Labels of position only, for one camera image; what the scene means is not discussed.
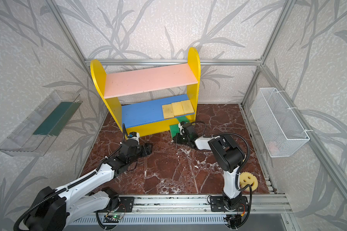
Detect yellow smiley face sponge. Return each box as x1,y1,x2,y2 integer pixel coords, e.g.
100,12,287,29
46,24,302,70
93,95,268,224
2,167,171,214
239,171,258,192

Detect clear plastic wall bin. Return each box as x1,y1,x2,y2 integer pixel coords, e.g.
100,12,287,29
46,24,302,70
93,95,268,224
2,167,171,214
0,90,82,157

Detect yellow pink blue wooden shelf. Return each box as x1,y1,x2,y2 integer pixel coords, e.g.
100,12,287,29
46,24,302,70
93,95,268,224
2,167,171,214
90,47,201,138

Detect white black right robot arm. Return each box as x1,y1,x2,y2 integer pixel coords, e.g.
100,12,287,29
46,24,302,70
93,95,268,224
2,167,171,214
170,121,252,211

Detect white wire mesh basket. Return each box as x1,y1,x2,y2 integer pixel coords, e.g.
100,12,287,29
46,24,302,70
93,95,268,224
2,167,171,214
251,88,310,157

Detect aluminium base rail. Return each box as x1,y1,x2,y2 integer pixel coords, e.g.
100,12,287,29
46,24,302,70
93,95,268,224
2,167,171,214
66,193,293,226

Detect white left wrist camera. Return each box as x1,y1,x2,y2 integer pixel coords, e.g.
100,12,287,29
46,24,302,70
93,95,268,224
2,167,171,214
128,132,140,144

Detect green scouring pad in bin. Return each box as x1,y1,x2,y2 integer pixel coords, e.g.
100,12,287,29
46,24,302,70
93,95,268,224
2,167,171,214
33,101,82,136

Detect aluminium frame profiles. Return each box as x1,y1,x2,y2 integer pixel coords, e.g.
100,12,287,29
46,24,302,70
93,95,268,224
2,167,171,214
45,1,347,201

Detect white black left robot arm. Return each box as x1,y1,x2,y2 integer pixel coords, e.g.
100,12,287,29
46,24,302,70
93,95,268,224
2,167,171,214
13,138,153,231

